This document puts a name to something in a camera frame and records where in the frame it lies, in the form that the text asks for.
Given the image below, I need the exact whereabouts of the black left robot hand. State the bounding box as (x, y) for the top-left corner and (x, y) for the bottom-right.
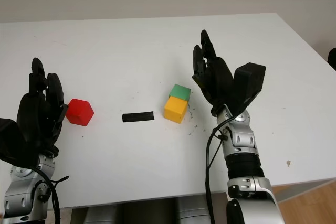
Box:
(16, 57), (69, 158)

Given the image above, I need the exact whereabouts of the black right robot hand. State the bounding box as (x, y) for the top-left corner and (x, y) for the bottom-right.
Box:
(192, 29), (235, 116)

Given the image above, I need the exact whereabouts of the red cube block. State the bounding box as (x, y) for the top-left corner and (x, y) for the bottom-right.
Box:
(65, 98), (95, 127)

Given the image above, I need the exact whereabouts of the green cube block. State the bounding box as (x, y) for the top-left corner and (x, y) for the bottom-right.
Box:
(168, 84), (192, 102)

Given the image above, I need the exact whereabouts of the yellow cube block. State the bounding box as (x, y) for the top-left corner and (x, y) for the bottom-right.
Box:
(163, 95), (188, 124)

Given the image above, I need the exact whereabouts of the black tape strip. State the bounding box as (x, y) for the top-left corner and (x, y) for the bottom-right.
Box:
(122, 111), (155, 123)

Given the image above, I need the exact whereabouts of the grey left robot thigh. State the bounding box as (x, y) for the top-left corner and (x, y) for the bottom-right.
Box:
(83, 202), (124, 224)

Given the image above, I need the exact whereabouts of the grey robot thigh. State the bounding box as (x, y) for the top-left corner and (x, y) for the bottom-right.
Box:
(175, 197), (211, 224)
(83, 202), (124, 224)

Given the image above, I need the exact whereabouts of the black object beyond table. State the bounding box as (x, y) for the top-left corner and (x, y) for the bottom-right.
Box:
(327, 47), (336, 71)

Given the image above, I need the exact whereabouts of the grey right robot thigh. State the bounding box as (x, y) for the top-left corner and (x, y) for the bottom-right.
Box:
(175, 197), (211, 224)

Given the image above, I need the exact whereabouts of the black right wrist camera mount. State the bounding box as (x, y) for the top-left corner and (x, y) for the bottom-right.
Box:
(230, 62), (267, 116)

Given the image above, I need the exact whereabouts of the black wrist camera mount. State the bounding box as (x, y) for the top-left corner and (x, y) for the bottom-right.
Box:
(0, 118), (40, 168)
(230, 62), (267, 116)

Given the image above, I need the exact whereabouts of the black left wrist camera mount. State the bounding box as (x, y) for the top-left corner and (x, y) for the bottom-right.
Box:
(0, 118), (40, 168)

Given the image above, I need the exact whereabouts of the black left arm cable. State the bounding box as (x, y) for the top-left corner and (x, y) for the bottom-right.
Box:
(33, 166), (70, 224)

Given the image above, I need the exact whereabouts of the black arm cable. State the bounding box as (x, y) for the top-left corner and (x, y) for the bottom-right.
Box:
(204, 118), (233, 224)
(33, 166), (70, 224)

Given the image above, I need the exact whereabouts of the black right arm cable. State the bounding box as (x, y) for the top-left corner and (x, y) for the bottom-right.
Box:
(204, 118), (233, 224)

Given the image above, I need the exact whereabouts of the grey table frame bar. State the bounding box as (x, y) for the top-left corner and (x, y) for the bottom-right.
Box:
(271, 180), (336, 204)

